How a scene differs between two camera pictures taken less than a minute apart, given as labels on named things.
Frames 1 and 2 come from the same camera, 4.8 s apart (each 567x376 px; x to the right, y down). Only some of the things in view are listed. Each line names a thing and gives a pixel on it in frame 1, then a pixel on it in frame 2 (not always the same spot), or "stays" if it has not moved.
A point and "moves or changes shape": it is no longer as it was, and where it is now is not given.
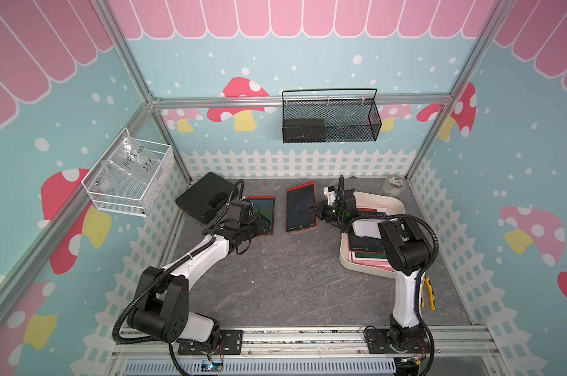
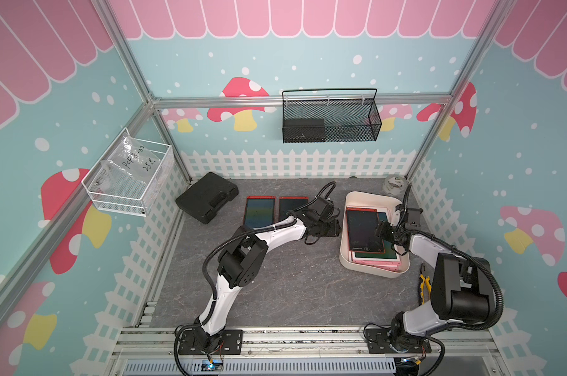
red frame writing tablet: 267,207 stays
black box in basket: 304,130 stays
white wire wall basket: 130,175 stays
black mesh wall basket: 334,115 stays
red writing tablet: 298,199 moves or changes shape
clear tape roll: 395,184 stays
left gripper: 261,226 to 334,229
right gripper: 321,207 to 382,229
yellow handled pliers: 431,291 stays
